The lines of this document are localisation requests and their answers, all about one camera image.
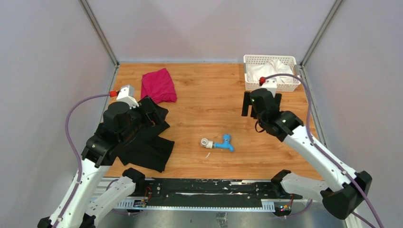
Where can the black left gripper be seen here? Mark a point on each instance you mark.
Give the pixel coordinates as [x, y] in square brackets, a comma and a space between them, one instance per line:
[158, 113]

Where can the white plastic basket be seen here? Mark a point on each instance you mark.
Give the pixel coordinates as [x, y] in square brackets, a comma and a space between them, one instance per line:
[284, 83]

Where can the black cloth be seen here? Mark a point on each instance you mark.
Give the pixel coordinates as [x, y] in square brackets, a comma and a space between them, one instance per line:
[146, 148]

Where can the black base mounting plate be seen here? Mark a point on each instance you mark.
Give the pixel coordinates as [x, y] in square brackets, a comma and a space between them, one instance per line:
[210, 193]

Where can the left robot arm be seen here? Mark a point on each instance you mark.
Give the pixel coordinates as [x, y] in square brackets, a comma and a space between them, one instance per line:
[121, 124]

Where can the blue water faucet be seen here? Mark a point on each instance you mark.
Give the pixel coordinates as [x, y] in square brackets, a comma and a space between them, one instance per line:
[226, 144]

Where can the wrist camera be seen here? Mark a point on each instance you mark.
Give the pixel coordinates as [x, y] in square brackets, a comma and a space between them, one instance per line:
[126, 95]
[268, 84]

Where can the white cloth in basket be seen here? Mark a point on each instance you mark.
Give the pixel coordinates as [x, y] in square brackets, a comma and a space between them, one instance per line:
[272, 67]

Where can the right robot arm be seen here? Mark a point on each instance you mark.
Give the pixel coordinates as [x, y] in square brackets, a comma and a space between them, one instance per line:
[308, 148]

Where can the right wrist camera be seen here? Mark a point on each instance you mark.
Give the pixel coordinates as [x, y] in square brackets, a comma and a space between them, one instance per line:
[268, 84]

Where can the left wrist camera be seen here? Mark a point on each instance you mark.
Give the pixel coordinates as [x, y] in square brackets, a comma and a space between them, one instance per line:
[126, 95]

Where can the aluminium frame rail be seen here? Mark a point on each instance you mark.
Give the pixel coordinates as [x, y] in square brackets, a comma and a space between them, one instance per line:
[204, 194]

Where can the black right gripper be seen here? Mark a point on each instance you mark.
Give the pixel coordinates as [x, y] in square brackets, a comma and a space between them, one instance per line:
[247, 102]

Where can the magenta cloth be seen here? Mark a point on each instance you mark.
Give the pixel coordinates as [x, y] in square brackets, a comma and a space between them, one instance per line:
[159, 86]

